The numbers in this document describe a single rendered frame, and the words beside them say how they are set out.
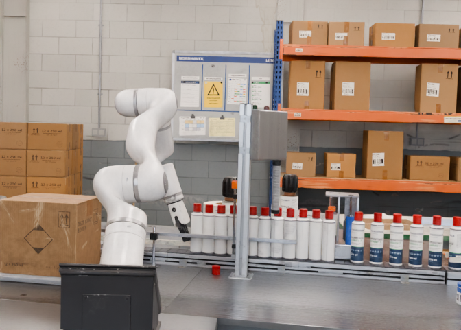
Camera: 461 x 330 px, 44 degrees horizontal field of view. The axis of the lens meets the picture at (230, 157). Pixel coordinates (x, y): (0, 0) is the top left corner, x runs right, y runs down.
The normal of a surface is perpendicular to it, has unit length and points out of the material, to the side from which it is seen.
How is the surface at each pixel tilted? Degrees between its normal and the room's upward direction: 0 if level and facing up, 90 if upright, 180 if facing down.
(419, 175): 91
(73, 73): 90
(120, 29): 90
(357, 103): 90
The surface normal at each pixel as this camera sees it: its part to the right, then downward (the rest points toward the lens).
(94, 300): 0.02, 0.05
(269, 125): 0.71, 0.06
